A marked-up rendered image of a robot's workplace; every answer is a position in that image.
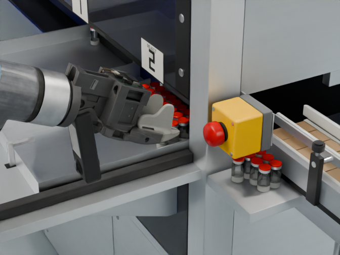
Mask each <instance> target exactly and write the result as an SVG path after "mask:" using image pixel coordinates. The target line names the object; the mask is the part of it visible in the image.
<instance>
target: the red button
mask: <svg viewBox="0 0 340 255"><path fill-rule="evenodd" d="M203 136H204V139H205V141H206V143H207V144H208V145H209V146H212V147H216V146H220V145H222V144H223V143H224V140H225V134H224V130H223V128H222V126H221V125H220V124H219V123H218V122H217V121H212V122H209V123H207V124H206V125H205V126H204V127H203Z"/></svg>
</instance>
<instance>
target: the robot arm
mask: <svg viewBox="0 0 340 255"><path fill-rule="evenodd" d="M151 94H152V91H149V90H147V89H146V88H145V87H143V86H142V85H141V84H140V83H139V81H138V80H137V79H136V78H134V77H133V76H132V75H131V74H130V73H127V72H123V71H119V70H115V69H110V68H106V67H102V66H100V69H99V71H98V72H95V71H90V70H86V69H82V68H81V67H80V66H79V65H78V64H74V63H70V62H69V64H68V67H67V69H66V72H65V74H64V73H60V72H56V71H51V70H47V69H43V68H38V67H33V66H28V65H24V64H19V63H15V62H10V61H6V60H1V59H0V131H1V130H2V128H3V126H4V125H5V123H6V121H7V120H14V121H20V122H26V123H32V124H39V125H44V126H50V127H54V126H60V127H64V128H65V127H68V129H69V135H70V140H71V146H72V151H73V156H74V167H75V170H76V171H77V172H78V173H79V175H80V176H81V177H82V178H83V179H84V180H85V182H86V183H88V184H90V183H92V182H95V181H98V180H100V179H101V171H100V161H99V159H98V153H97V147H96V141H95V135H94V134H96V133H100V134H102V135H103V136H105V137H108V138H111V139H115V140H118V141H129V142H133V143H138V144H145V145H149V144H159V143H160V142H164V141H167V140H170V139H172V138H174V137H176V136H178V135H179V133H180V131H179V130H178V129H177V128H175V127H172V122H173V116H174V110H175V109H174V106H173V105H172V104H165V105H163V97H162V96H161V95H159V94H154V95H152V96H151Z"/></svg>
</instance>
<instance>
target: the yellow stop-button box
mask: <svg viewBox="0 0 340 255"><path fill-rule="evenodd" d="M272 115H273V112H272V110H270V109H269V108H268V107H266V106H265V105H263V104H262V103H260V102H259V101H257V100H256V99H255V98H253V97H252V96H250V95H249V94H245V95H241V96H239V97H236V98H232V99H228V100H224V101H220V102H217V103H214V104H213V105H212V121H217V122H218V123H219V124H220V125H221V126H222V128H223V130H224V134H225V140H224V143H223V144H222V145H220V146H219V147H220V148H221V149H223V150H224V151H225V152H226V153H227V154H229V155H230V156H231V157H232V158H233V159H237V158H241V157H244V156H247V155H250V154H253V153H256V152H259V151H265V150H268V149H270V140H271V127H272Z"/></svg>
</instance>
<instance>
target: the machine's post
mask: <svg viewBox="0 0 340 255"><path fill-rule="evenodd" d="M244 7H245V0H191V63H190V129H189V150H190V151H191V152H192V153H193V163H194V164H196V165H197V166H198V167H199V168H200V169H201V179H200V180H197V181H194V182H190V183H189V196H188V255H232V236H233V217H234V209H233V208H232V207H231V206H230V205H229V204H228V203H227V202H226V201H225V200H224V199H223V198H222V197H220V196H219V195H218V194H217V193H216V192H215V191H214V190H213V189H212V188H211V187H210V186H209V185H208V184H207V178H208V176H209V175H212V174H215V173H218V172H221V171H224V170H227V169H230V168H232V162H233V161H232V160H233V159H232V157H231V156H230V155H229V154H227V153H226V152H225V151H224V150H223V149H221V148H220V147H219V146H216V147H212V146H209V145H208V144H207V143H206V141H205V139H204V136H203V127H204V126H205V125H206V124H207V123H209V122H212V106H213V104H214V103H217V102H220V101H224V100H228V99H232V98H236V97H239V96H240V83H241V64H242V45H243V26H244Z"/></svg>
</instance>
